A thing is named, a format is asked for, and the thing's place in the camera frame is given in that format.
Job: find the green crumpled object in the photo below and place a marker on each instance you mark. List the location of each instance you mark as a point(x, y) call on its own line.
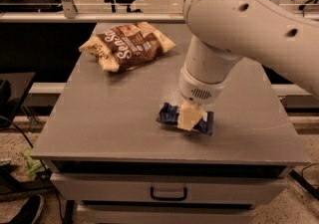
point(35, 167)

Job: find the blue rxbar blueberry wrapper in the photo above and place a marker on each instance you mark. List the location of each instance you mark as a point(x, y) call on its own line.
point(168, 115)

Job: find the brown chip bag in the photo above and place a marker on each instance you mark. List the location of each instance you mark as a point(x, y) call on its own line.
point(127, 47)

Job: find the grey drawer cabinet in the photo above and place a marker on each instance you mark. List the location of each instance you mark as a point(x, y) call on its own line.
point(106, 149)

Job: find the black side table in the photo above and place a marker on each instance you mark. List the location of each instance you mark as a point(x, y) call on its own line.
point(14, 89)

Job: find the black drawer handle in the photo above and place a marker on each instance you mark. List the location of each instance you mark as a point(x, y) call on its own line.
point(168, 195)

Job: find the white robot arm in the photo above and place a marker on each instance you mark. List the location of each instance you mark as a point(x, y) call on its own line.
point(226, 31)

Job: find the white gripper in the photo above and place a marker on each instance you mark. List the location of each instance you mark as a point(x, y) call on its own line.
point(196, 89)

